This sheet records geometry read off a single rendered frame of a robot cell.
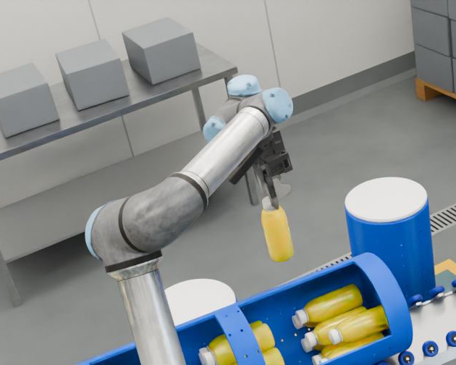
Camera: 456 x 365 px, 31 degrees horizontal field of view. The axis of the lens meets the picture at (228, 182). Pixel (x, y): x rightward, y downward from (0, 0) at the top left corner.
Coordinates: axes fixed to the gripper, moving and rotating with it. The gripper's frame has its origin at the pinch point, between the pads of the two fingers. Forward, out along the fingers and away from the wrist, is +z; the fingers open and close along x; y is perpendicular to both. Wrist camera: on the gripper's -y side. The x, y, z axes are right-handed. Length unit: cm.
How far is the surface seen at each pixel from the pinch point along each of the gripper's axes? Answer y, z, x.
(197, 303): -25, 42, 26
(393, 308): 17.1, 30.7, -22.8
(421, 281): 50, 79, 28
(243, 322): -19.3, 20.9, -13.1
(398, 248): 45, 61, 29
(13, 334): -106, 146, 192
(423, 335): 28, 56, -13
